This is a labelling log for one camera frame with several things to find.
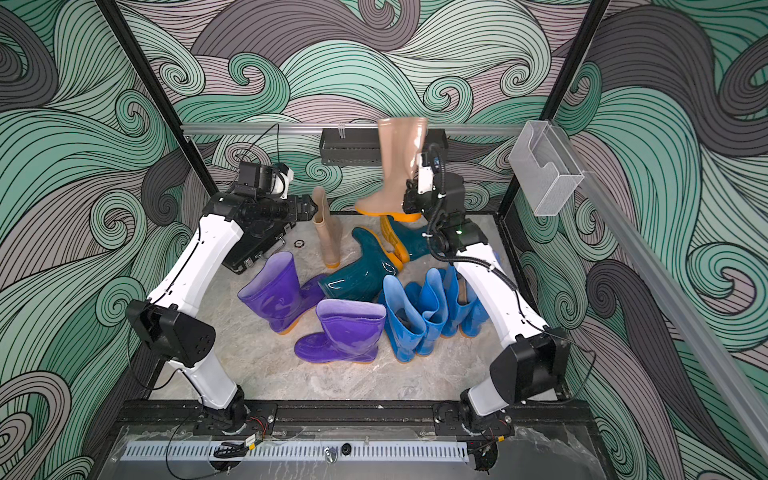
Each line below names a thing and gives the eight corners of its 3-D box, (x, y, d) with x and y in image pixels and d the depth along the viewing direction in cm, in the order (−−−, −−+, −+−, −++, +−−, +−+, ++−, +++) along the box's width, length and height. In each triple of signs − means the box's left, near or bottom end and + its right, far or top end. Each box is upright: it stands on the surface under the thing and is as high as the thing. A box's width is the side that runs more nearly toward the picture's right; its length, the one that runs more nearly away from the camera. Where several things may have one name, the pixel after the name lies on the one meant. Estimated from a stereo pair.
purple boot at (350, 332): (312, 366, 84) (291, 329, 63) (316, 341, 88) (297, 299, 68) (384, 366, 84) (385, 329, 63) (383, 341, 88) (385, 299, 68)
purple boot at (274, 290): (264, 332, 90) (232, 289, 70) (308, 286, 101) (291, 237, 81) (283, 347, 87) (254, 306, 67) (326, 297, 98) (313, 250, 78)
